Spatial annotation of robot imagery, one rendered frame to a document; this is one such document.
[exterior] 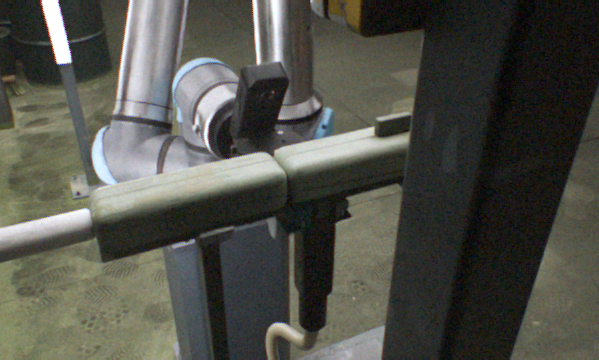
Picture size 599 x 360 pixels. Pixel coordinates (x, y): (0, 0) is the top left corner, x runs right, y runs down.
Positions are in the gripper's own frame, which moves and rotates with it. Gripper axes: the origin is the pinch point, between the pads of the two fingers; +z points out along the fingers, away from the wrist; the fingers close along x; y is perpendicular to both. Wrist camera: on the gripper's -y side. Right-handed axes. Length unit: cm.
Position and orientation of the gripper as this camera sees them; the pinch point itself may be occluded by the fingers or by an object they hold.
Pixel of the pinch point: (316, 204)
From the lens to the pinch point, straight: 48.4
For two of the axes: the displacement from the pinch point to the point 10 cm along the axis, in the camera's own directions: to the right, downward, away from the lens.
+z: 4.2, 4.8, -7.7
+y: 0.0, 8.5, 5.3
